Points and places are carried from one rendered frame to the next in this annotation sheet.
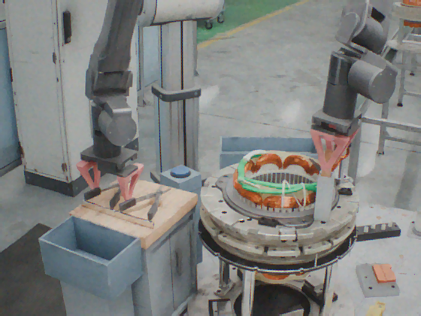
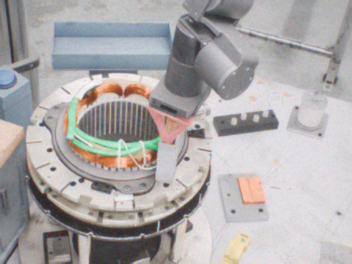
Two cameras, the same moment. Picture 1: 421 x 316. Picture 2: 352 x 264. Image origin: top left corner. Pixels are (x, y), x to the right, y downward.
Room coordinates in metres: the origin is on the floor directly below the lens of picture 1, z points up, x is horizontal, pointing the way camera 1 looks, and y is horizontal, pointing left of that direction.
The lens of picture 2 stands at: (0.13, -0.06, 1.99)
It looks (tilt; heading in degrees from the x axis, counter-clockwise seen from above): 46 degrees down; 349
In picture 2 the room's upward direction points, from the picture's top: 6 degrees clockwise
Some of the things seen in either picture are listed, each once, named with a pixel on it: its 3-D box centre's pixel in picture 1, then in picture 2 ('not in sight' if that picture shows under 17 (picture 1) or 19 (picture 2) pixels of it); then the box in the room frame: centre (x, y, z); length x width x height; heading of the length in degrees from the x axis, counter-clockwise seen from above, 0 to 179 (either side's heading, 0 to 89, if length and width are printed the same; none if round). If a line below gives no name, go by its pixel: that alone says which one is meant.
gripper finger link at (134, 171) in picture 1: (121, 179); not in sight; (0.99, 0.18, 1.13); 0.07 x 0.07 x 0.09; 63
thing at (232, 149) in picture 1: (268, 195); (111, 89); (1.30, -0.14, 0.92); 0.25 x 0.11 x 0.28; 89
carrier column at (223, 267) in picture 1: (224, 253); not in sight; (1.06, -0.03, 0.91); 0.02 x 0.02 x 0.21
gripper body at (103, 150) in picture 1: (107, 143); not in sight; (1.00, 0.20, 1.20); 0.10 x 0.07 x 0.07; 63
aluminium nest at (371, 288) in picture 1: (377, 278); (243, 196); (1.09, -0.41, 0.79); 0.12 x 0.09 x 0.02; 0
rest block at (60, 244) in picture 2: (222, 308); (58, 248); (0.95, -0.02, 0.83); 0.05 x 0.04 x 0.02; 5
